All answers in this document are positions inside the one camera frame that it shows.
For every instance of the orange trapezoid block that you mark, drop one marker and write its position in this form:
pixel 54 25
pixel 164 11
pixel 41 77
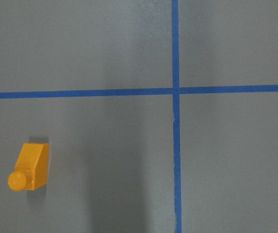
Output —
pixel 31 169

